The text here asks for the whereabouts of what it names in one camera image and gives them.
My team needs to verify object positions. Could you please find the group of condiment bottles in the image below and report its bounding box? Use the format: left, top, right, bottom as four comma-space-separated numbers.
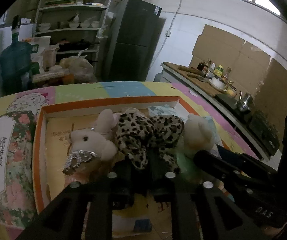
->
197, 59, 234, 85

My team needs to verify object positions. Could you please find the leopard print cloth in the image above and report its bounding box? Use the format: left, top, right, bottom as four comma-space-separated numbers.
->
114, 111, 186, 175

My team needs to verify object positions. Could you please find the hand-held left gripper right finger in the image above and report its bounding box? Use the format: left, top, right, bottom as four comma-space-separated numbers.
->
147, 152, 261, 240

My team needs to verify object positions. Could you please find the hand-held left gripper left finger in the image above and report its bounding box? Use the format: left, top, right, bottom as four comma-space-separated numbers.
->
16, 161, 135, 240

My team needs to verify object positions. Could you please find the black gas stove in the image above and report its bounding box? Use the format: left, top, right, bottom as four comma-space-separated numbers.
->
248, 109, 281, 156

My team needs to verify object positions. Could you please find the metal shelf rack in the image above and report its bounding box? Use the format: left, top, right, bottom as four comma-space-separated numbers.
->
33, 0, 115, 64

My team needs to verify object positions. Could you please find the floral printed box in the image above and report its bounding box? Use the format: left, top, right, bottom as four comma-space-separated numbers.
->
0, 109, 38, 231

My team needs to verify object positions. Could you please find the dark refrigerator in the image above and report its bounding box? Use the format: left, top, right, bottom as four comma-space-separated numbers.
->
105, 0, 163, 83

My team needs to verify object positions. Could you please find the wooden cutting board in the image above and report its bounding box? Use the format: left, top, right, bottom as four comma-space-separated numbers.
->
162, 61, 237, 98

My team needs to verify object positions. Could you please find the white carton with green label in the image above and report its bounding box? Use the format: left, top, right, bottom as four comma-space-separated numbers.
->
20, 36, 52, 68

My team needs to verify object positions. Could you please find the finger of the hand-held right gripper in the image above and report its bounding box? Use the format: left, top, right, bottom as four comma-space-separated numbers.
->
216, 145, 279, 175
193, 149, 237, 183

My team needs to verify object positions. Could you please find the colourful printed blanket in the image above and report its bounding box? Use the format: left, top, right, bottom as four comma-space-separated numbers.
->
0, 81, 265, 240

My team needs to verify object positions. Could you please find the green item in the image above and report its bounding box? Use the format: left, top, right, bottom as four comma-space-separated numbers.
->
176, 151, 205, 183

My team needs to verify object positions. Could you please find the white bowl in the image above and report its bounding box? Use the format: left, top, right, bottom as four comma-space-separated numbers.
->
209, 76, 228, 91

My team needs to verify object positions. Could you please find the light blue printed cloth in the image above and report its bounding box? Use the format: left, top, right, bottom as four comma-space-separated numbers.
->
148, 104, 177, 117

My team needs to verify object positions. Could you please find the white plush rabbit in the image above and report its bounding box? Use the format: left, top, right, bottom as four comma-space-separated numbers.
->
62, 108, 119, 177

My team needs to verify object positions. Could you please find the orange-edged cardboard box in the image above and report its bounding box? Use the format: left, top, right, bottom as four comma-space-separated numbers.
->
32, 96, 224, 215

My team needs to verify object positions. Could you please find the filled clear plastic bag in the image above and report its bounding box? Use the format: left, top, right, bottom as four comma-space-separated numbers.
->
59, 51, 95, 83

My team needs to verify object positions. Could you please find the pink printed cloth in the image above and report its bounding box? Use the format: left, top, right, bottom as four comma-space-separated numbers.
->
65, 164, 102, 184

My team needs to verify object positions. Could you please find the tan flat bundle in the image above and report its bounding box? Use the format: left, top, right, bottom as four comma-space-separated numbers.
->
32, 69, 70, 83

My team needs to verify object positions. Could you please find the metal kettle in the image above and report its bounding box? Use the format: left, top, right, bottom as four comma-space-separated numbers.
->
236, 91, 256, 113

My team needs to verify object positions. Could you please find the cardboard sheet on wall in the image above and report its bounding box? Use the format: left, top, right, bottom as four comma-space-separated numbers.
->
191, 24, 287, 122

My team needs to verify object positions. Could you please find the white plush bear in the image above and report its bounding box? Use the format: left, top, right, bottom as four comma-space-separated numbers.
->
183, 113, 217, 158

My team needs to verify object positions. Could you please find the white wall cable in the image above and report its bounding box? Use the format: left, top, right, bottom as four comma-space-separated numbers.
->
156, 0, 192, 63

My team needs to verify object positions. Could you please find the blue water jug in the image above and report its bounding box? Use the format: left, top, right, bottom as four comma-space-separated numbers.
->
0, 15, 34, 96

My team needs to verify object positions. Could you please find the kitchen knife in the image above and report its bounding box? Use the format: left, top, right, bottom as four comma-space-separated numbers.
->
187, 72, 211, 83

